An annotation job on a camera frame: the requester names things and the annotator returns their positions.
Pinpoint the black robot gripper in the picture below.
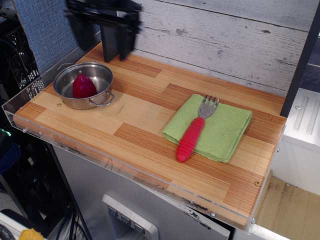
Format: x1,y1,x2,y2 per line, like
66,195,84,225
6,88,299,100
65,0,142,61

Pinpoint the red pepper toy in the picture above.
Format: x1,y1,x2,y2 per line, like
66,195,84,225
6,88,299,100
72,73,98,99

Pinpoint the stainless steel pot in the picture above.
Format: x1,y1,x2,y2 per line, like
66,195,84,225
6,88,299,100
53,62,115,110

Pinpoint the green folded cloth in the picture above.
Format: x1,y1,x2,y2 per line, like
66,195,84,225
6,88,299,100
162,94,253,163

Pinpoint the clear acrylic table guard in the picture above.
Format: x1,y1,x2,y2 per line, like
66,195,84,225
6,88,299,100
4,44,285,231

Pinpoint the stainless steel cabinet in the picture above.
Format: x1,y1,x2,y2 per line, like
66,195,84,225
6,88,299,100
53,146,235,240

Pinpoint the yellow black object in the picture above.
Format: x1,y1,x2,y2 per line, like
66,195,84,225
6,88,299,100
0,223,42,240

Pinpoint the white metal side unit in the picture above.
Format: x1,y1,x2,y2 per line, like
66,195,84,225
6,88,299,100
270,88,320,195

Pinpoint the dark grey left post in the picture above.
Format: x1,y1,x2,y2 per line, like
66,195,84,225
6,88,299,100
99,25,127,63

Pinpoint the dark grey post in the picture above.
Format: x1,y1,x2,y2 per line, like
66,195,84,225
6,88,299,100
280,1,320,118
99,25,127,63

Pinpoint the red handled metal fork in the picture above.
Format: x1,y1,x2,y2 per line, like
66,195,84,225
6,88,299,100
176,95,220,163

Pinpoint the dark grey right post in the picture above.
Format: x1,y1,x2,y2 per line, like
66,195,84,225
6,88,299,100
280,1,320,118

